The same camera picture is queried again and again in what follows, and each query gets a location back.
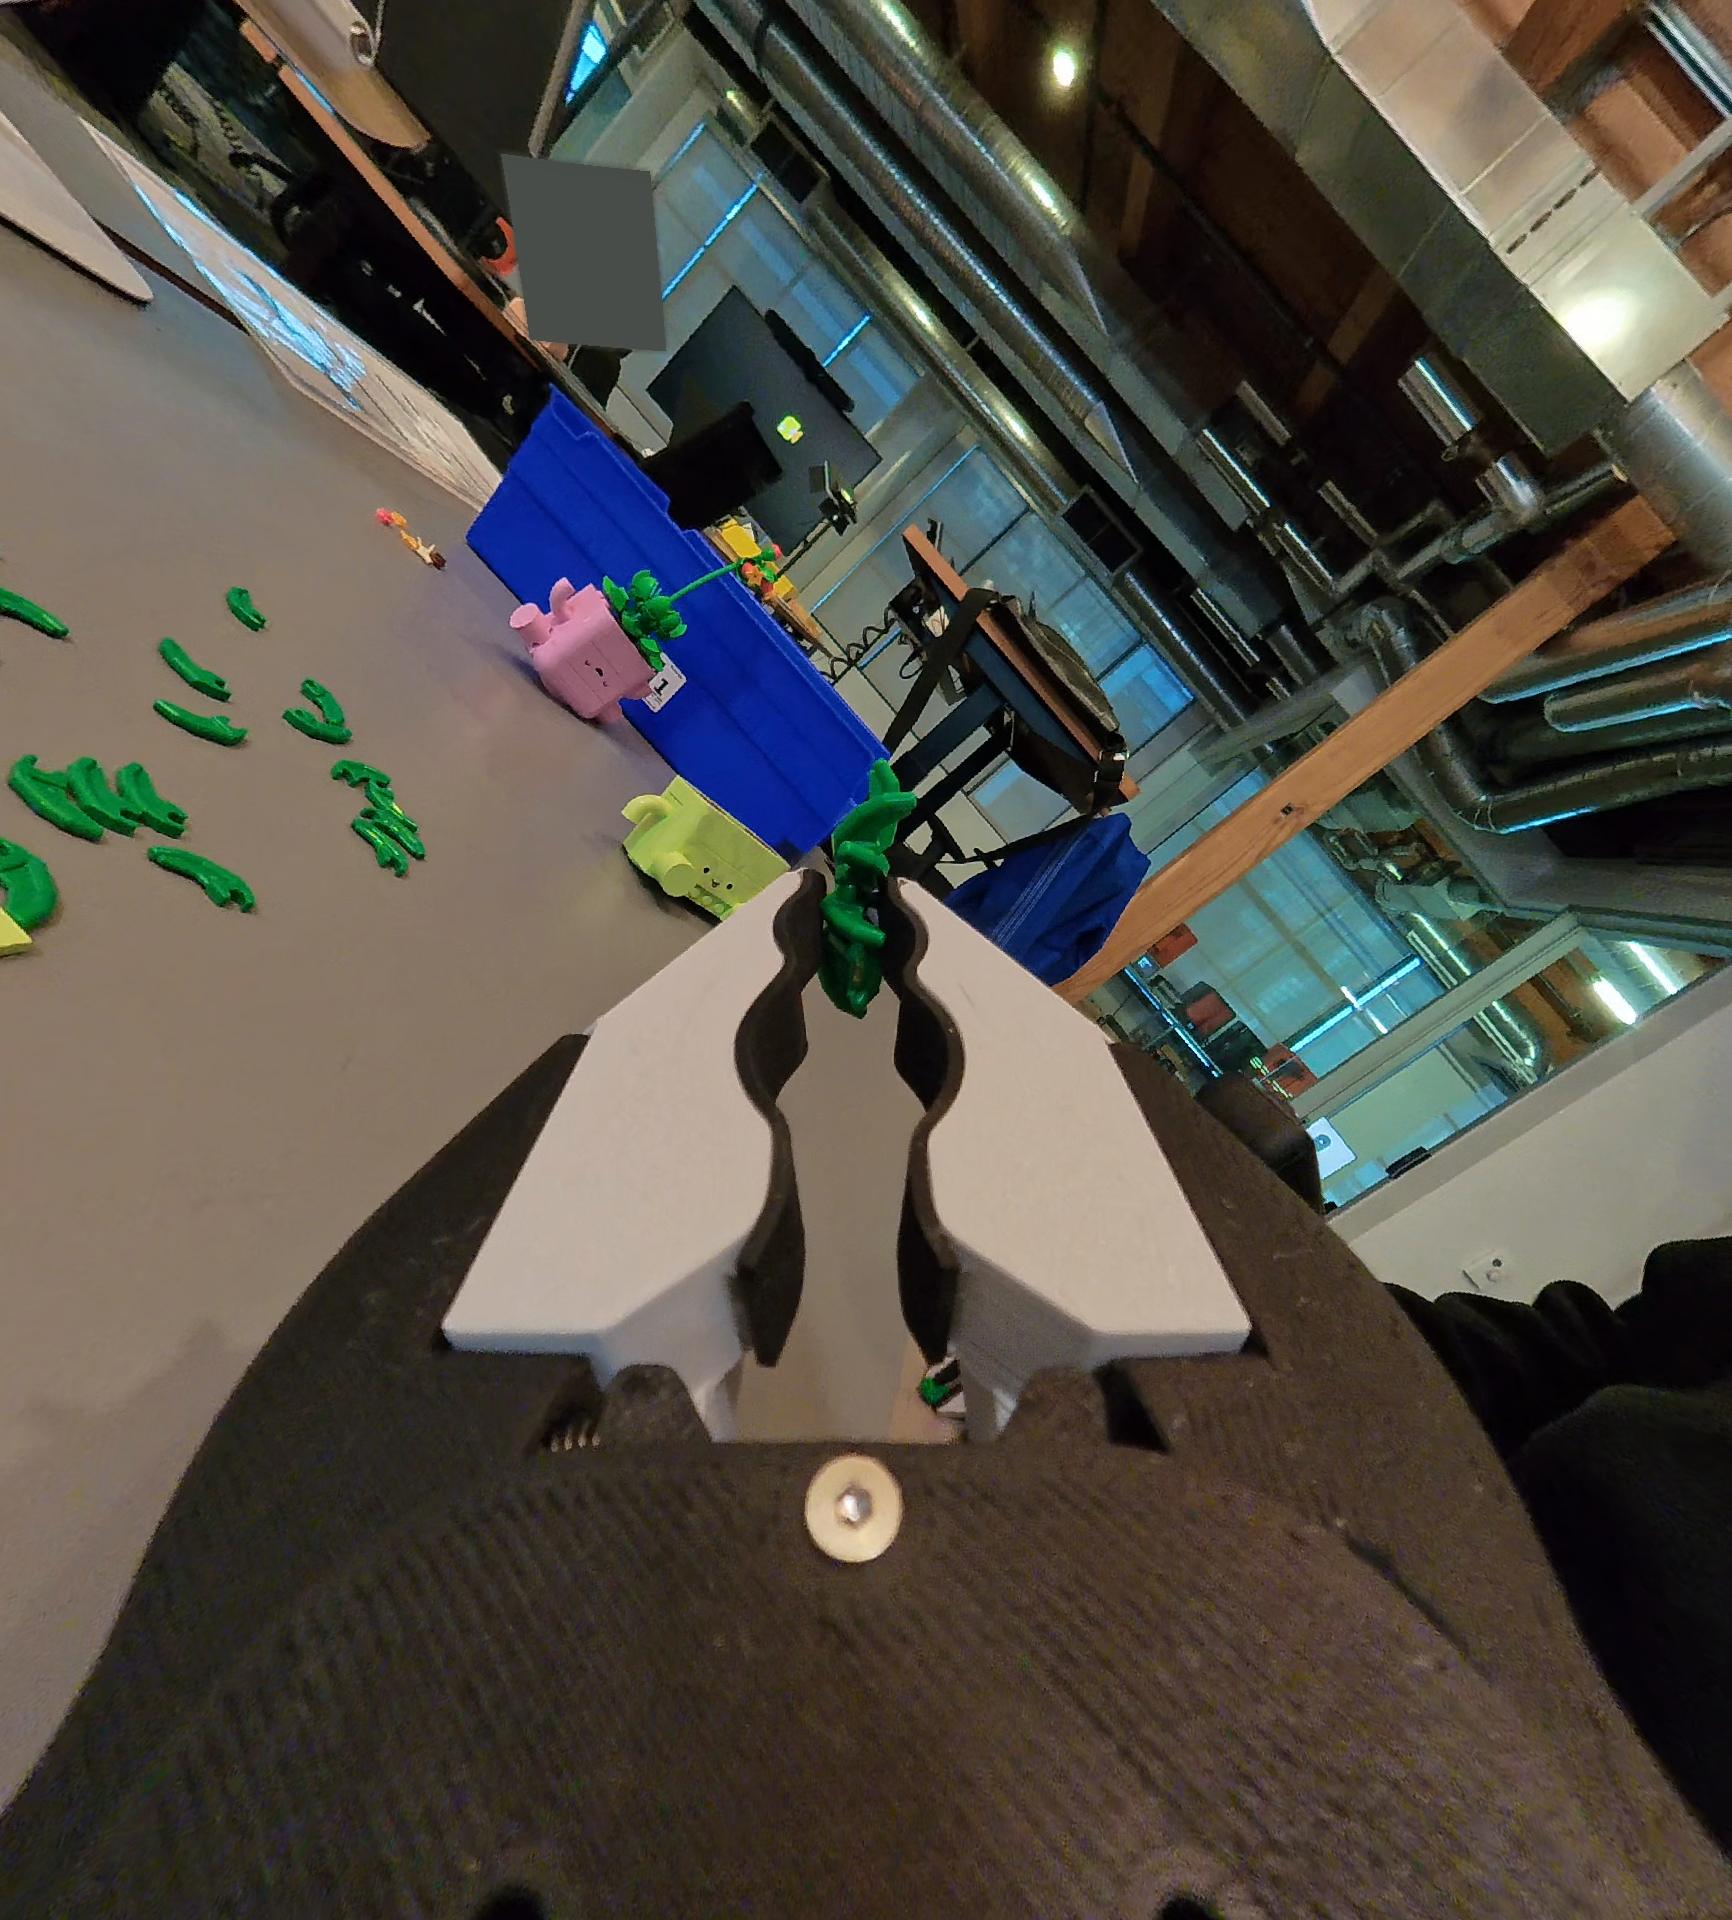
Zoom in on silver ventilation ducts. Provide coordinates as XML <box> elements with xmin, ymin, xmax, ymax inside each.
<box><xmin>716</xmin><ymin>0</ymin><xmax>1732</xmax><ymax>1082</ymax></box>

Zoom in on black monitor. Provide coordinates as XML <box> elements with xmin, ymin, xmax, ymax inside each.
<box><xmin>644</xmin><ymin>289</ymin><xmax>883</xmax><ymax>550</ymax></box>

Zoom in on bushy green toy plant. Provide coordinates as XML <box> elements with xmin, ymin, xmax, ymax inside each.
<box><xmin>599</xmin><ymin>552</ymin><xmax>785</xmax><ymax>670</ymax></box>

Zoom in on black-framed wooden desk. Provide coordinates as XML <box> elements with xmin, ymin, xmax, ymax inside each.
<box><xmin>879</xmin><ymin>525</ymin><xmax>1142</xmax><ymax>886</ymax></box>

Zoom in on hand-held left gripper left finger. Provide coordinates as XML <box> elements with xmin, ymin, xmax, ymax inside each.
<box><xmin>444</xmin><ymin>866</ymin><xmax>824</xmax><ymax>1441</ymax></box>

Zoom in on blue plastic bin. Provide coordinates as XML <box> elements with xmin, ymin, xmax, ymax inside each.
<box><xmin>465</xmin><ymin>388</ymin><xmax>889</xmax><ymax>864</ymax></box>

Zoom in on lime green toy pot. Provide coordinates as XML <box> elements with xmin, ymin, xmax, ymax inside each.
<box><xmin>621</xmin><ymin>775</ymin><xmax>785</xmax><ymax>920</ymax></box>

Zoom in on scattered green leaf pieces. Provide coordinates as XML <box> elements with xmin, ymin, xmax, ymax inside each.
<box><xmin>0</xmin><ymin>517</ymin><xmax>428</xmax><ymax>932</ymax></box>

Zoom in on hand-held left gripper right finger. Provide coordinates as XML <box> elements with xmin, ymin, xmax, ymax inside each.
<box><xmin>885</xmin><ymin>877</ymin><xmax>1252</xmax><ymax>1441</ymax></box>

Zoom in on person's black jacket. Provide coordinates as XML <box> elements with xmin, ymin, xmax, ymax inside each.
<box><xmin>1384</xmin><ymin>1231</ymin><xmax>1732</xmax><ymax>1920</ymax></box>

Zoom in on wooden ceiling beam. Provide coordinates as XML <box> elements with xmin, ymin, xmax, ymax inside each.
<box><xmin>1053</xmin><ymin>494</ymin><xmax>1679</xmax><ymax>1005</ymax></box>

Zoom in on white flat board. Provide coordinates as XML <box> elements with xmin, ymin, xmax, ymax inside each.
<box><xmin>0</xmin><ymin>21</ymin><xmax>155</xmax><ymax>305</ymax></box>

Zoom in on blue bag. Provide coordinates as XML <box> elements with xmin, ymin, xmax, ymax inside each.
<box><xmin>944</xmin><ymin>817</ymin><xmax>1152</xmax><ymax>984</ymax></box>

